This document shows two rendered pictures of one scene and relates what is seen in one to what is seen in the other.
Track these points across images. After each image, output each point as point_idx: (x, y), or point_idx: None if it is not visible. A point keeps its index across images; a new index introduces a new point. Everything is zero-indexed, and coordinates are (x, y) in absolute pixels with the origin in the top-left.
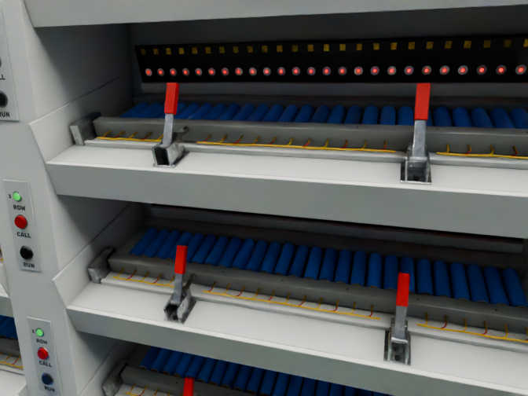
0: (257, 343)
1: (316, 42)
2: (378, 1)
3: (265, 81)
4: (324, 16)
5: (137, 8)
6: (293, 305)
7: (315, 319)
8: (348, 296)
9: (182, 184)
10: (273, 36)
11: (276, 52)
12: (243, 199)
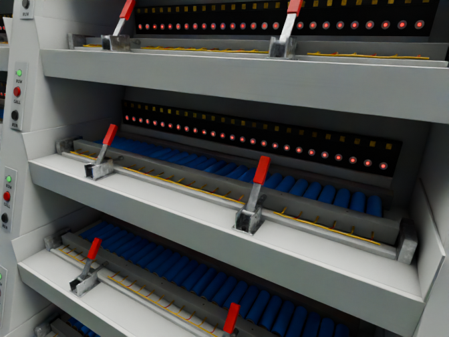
0: (138, 200)
1: (248, 2)
2: None
3: (211, 34)
4: None
5: None
6: (182, 184)
7: (194, 197)
8: (225, 184)
9: (115, 63)
10: None
11: (221, 10)
12: (152, 76)
